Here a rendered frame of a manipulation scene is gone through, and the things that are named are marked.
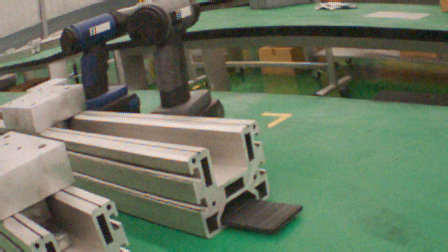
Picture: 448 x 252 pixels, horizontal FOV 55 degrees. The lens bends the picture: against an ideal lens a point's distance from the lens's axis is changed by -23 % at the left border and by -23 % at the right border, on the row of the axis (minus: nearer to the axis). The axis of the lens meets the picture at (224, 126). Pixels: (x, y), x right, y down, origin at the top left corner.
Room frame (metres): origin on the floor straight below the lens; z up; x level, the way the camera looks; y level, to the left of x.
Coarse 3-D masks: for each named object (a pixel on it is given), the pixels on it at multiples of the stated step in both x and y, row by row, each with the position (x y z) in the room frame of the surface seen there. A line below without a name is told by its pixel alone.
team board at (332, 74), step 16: (320, 0) 3.43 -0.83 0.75; (192, 64) 4.41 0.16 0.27; (240, 64) 4.04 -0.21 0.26; (256, 64) 3.92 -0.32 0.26; (272, 64) 3.82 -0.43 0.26; (288, 64) 3.71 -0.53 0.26; (304, 64) 3.60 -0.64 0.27; (320, 64) 3.50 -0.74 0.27; (192, 80) 4.42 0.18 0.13; (336, 80) 3.42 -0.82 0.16
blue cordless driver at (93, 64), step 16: (112, 16) 0.95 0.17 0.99; (128, 16) 0.98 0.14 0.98; (64, 32) 0.88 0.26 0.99; (80, 32) 0.88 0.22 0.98; (96, 32) 0.90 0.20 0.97; (112, 32) 0.94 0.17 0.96; (64, 48) 0.89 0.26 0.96; (80, 48) 0.88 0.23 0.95; (96, 48) 0.92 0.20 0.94; (80, 64) 0.91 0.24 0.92; (96, 64) 0.91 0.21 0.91; (96, 80) 0.91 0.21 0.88; (96, 96) 0.90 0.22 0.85; (112, 96) 0.91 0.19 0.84; (128, 96) 0.94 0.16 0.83; (128, 112) 0.93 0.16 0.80
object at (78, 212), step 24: (72, 192) 0.40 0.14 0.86; (24, 216) 0.36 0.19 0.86; (72, 216) 0.38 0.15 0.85; (96, 216) 0.37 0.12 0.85; (0, 240) 0.38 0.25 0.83; (24, 240) 0.31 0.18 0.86; (48, 240) 0.31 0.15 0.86; (72, 240) 0.38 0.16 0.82; (96, 240) 0.36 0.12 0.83; (120, 240) 0.37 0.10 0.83
